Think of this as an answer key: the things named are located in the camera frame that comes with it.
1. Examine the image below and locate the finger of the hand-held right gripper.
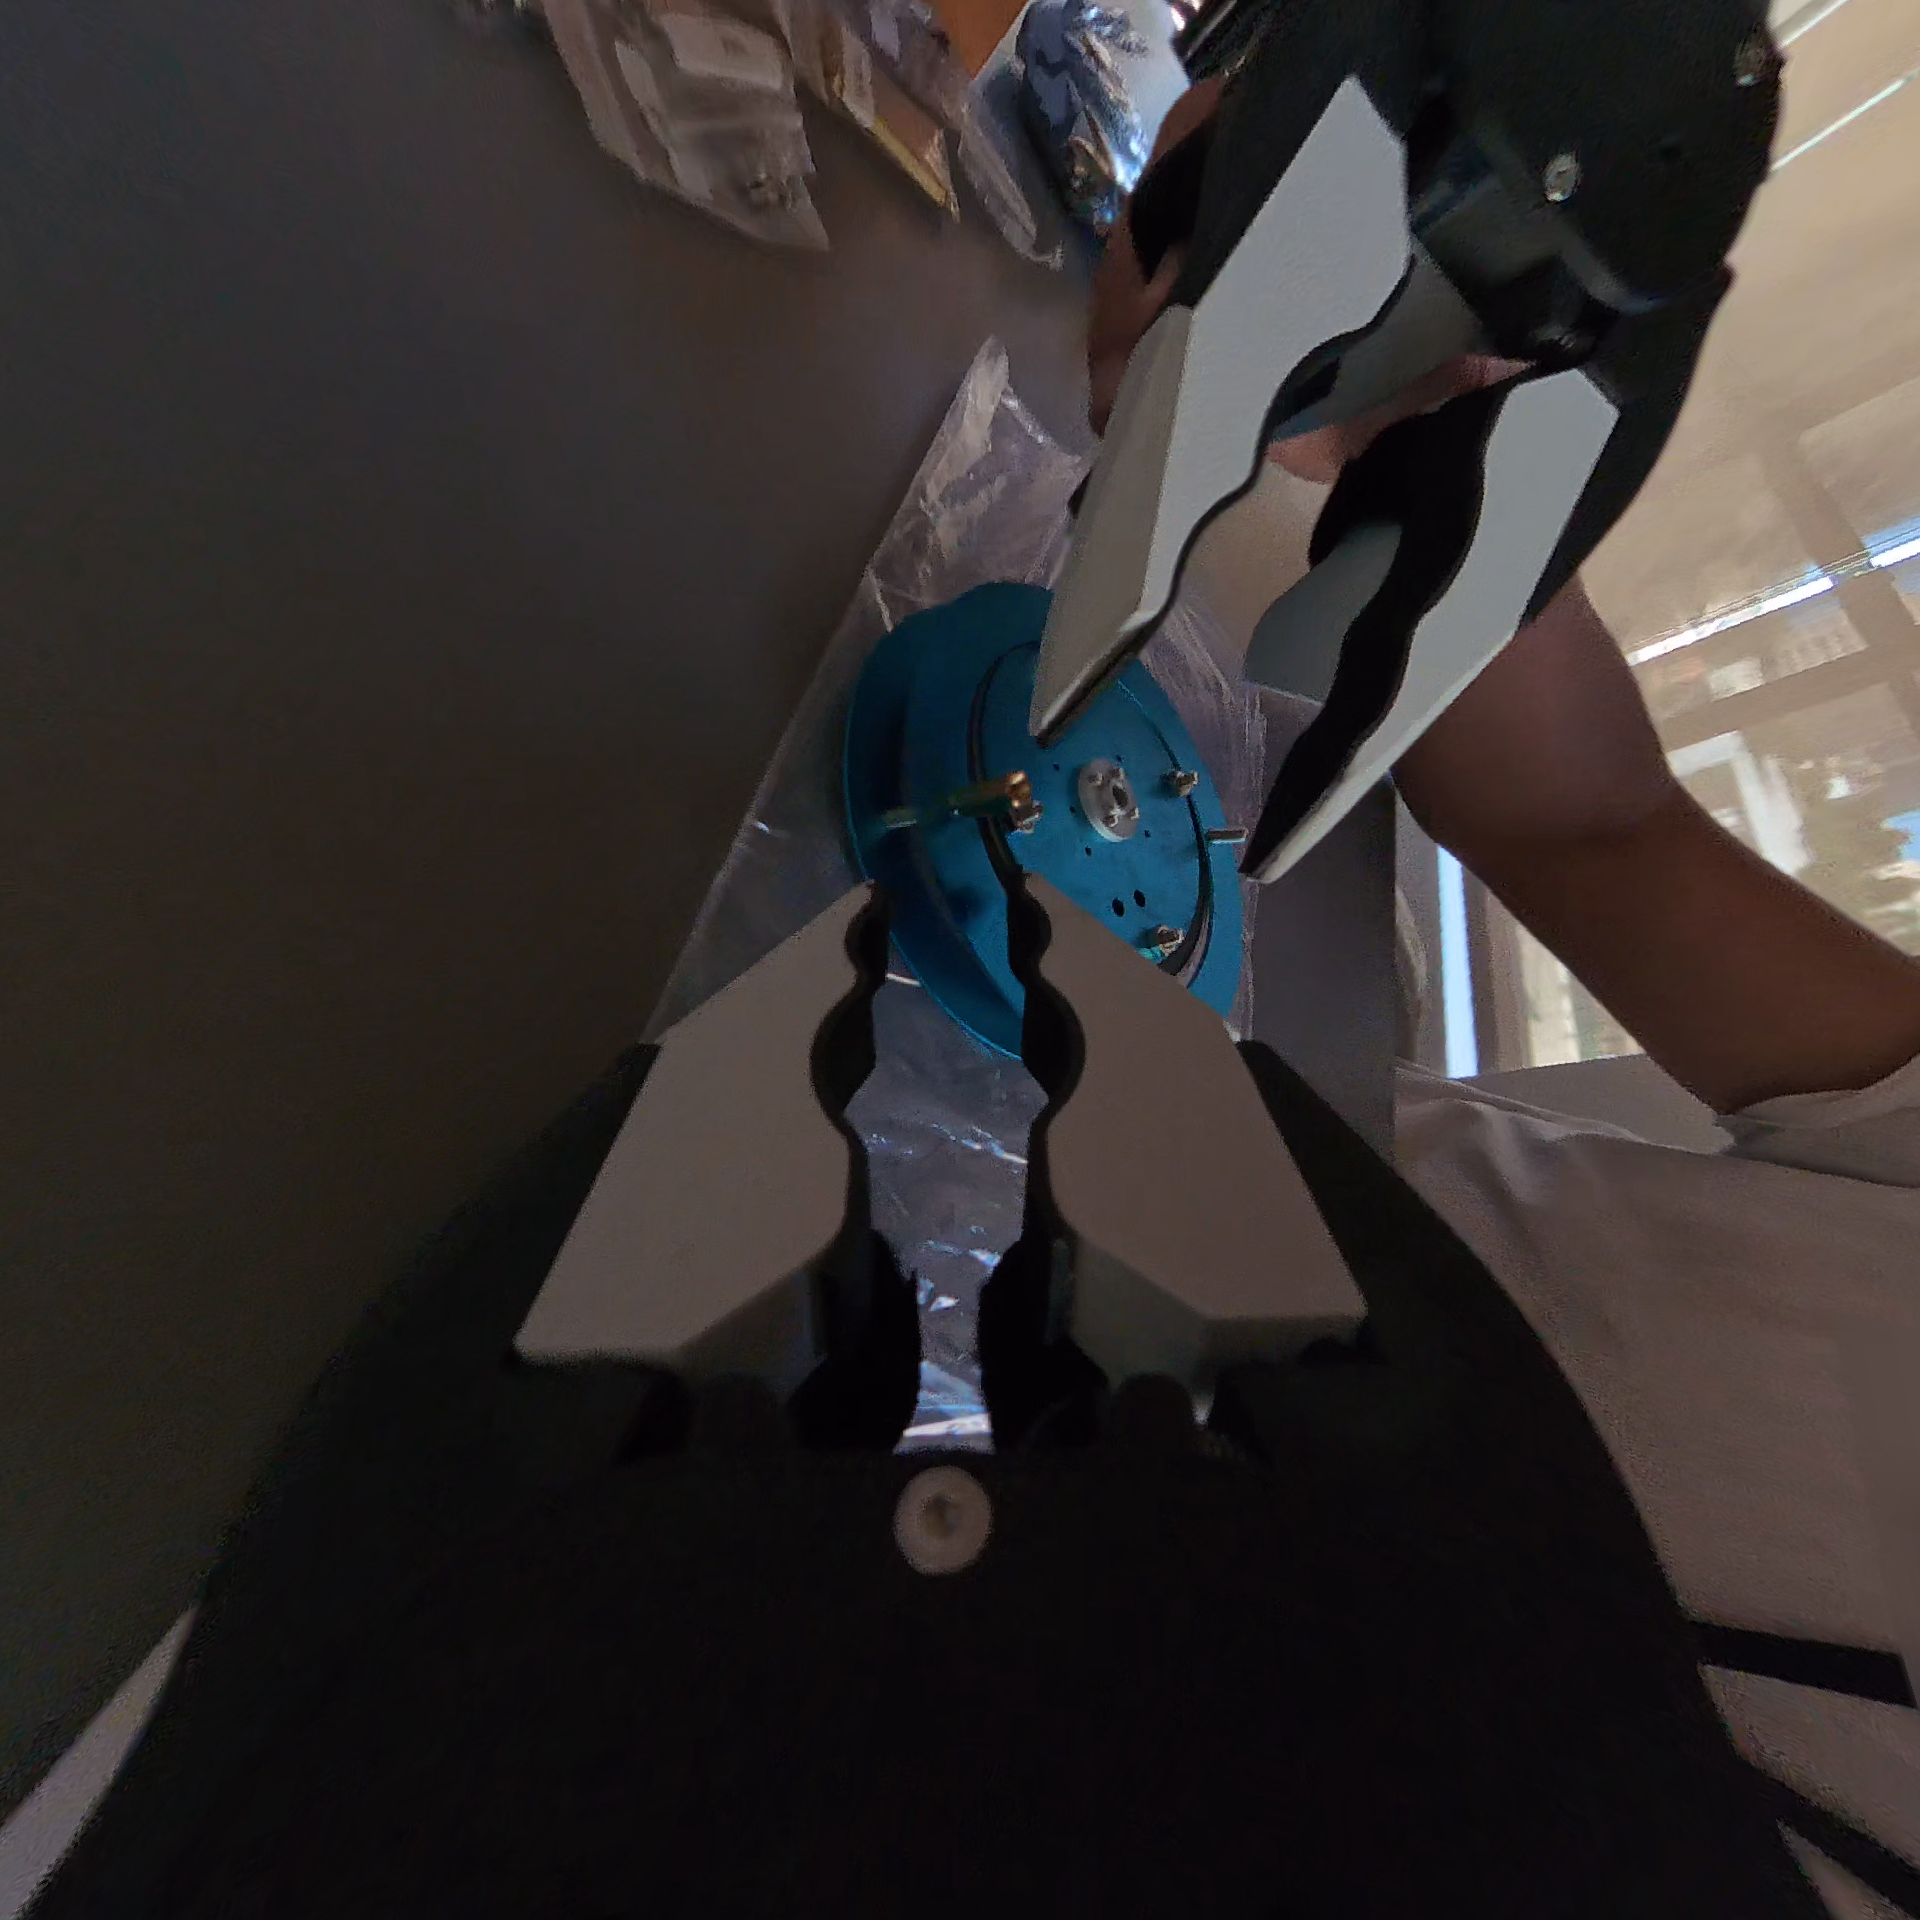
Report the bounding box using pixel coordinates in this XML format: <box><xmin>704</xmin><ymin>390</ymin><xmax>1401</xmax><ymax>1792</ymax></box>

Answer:
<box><xmin>1032</xmin><ymin>76</ymin><xmax>1508</xmax><ymax>744</ymax></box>
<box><xmin>1242</xmin><ymin>368</ymin><xmax>1626</xmax><ymax>884</ymax></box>

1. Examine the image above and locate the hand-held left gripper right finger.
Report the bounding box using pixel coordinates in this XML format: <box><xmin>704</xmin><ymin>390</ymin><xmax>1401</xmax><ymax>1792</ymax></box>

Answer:
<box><xmin>977</xmin><ymin>872</ymin><xmax>1369</xmax><ymax>1441</ymax></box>

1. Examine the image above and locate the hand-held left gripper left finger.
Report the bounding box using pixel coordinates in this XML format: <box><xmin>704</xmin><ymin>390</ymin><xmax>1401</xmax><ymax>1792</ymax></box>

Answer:
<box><xmin>513</xmin><ymin>881</ymin><xmax>921</xmax><ymax>1454</ymax></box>

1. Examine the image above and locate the blue turntable bearing assembly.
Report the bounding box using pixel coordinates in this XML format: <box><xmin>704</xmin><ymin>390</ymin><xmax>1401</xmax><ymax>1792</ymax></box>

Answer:
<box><xmin>977</xmin><ymin>647</ymin><xmax>1249</xmax><ymax>1015</ymax></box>

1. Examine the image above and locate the teal metal ring plate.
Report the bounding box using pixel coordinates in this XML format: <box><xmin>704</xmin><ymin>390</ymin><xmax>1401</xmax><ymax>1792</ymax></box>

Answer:
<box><xmin>843</xmin><ymin>608</ymin><xmax>962</xmax><ymax>962</ymax></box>
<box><xmin>896</xmin><ymin>583</ymin><xmax>1250</xmax><ymax>1058</ymax></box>

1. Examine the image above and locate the person's right forearm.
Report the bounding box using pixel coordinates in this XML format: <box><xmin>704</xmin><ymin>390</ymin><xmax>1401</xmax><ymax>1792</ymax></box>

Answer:
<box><xmin>1394</xmin><ymin>576</ymin><xmax>1920</xmax><ymax>1119</ymax></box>

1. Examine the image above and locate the grey desk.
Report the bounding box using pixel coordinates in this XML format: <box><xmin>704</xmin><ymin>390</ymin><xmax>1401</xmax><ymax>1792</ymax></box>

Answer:
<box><xmin>0</xmin><ymin>0</ymin><xmax>1404</xmax><ymax>1800</ymax></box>

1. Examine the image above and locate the person's right hand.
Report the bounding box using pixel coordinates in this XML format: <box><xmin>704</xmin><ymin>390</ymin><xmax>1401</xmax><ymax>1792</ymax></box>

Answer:
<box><xmin>1083</xmin><ymin>82</ymin><xmax>1228</xmax><ymax>437</ymax></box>

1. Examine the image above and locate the clear plastic bag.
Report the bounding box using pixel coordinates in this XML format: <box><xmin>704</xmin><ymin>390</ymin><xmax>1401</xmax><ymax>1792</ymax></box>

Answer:
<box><xmin>645</xmin><ymin>335</ymin><xmax>1277</xmax><ymax>1449</ymax></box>

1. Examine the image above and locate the bubble wrapped black part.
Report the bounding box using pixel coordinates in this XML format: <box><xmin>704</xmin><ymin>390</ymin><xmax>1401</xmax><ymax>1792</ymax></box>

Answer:
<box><xmin>1013</xmin><ymin>0</ymin><xmax>1156</xmax><ymax>225</ymax></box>

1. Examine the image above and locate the beige roller blind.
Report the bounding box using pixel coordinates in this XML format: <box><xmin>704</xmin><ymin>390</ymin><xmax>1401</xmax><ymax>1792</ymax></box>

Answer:
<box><xmin>1621</xmin><ymin>344</ymin><xmax>1920</xmax><ymax>962</ymax></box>

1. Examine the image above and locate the large glass window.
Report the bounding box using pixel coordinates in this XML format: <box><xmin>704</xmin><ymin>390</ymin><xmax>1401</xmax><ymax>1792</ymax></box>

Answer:
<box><xmin>1431</xmin><ymin>838</ymin><xmax>1643</xmax><ymax>1074</ymax></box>

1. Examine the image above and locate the pile of small hardware bags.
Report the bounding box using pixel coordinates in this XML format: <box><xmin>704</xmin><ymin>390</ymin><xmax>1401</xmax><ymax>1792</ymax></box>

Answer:
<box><xmin>532</xmin><ymin>0</ymin><xmax>1052</xmax><ymax>265</ymax></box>

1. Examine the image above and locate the assembly guide sheet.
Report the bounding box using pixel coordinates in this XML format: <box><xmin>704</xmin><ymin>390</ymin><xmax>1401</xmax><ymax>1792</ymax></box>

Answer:
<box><xmin>0</xmin><ymin>1612</ymin><xmax>197</xmax><ymax>1877</ymax></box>

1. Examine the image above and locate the black lanyard strap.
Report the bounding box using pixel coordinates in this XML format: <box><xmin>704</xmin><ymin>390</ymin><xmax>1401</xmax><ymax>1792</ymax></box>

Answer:
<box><xmin>1696</xmin><ymin>1621</ymin><xmax>1920</xmax><ymax>1906</ymax></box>

